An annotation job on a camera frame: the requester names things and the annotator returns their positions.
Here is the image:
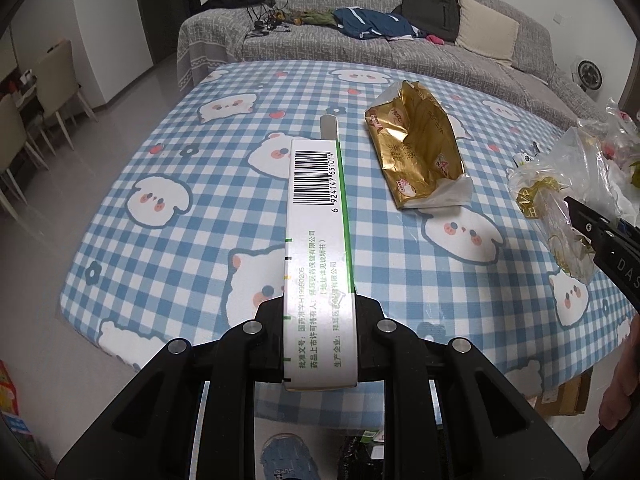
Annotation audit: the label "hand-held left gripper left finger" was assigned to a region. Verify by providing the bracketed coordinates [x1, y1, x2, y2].
[55, 297, 286, 480]

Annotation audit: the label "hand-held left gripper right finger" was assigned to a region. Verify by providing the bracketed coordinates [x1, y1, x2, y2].
[354, 295, 583, 480]

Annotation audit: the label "clear bag with gold ribbon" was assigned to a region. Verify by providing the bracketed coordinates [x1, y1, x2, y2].
[507, 127, 621, 286]

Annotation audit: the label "white medicine box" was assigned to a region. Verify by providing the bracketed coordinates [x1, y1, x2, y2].
[282, 115, 359, 392]

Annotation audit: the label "trash bin with black bag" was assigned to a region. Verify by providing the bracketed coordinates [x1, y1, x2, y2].
[340, 430, 388, 480]

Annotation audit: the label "person's right forearm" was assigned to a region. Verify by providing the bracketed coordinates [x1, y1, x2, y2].
[585, 421, 640, 480]

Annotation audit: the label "person's right hand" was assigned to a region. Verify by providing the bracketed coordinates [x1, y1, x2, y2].
[599, 316, 640, 432]

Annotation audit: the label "crumpled clear plastic bag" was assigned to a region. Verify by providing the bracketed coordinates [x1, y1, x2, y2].
[600, 97, 640, 221]

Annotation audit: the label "small white green item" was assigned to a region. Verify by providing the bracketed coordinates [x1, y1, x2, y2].
[515, 142, 541, 168]

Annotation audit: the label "blue checkered printed tablecloth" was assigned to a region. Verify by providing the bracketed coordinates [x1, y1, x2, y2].
[59, 60, 638, 411]

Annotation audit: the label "brown cardboard box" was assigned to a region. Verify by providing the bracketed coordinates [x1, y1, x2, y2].
[535, 365, 593, 417]

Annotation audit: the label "white round fan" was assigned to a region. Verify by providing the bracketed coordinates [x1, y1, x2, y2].
[572, 59, 603, 92]

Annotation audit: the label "gold foil bag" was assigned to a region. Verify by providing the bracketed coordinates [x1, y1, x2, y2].
[364, 80, 472, 211]

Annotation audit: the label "beige cushion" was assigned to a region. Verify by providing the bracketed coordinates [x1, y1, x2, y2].
[455, 0, 521, 68]

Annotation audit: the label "black backpack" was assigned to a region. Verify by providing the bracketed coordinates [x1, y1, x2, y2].
[392, 0, 462, 43]

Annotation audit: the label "colourful printed box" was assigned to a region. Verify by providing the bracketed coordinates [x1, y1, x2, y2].
[0, 360, 37, 456]

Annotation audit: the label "grey patterned sofa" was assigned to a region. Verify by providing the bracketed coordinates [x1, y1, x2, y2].
[177, 0, 617, 128]

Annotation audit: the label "blue jacket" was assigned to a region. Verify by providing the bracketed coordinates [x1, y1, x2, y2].
[334, 7, 418, 41]

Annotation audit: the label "olive green cloth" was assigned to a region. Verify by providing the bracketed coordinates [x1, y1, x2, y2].
[292, 10, 341, 27]

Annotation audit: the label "beige dining chair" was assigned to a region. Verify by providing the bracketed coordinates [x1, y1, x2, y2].
[35, 39, 98, 153]
[0, 92, 48, 221]

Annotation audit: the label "black cables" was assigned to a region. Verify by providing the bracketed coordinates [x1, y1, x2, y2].
[245, 0, 296, 37]

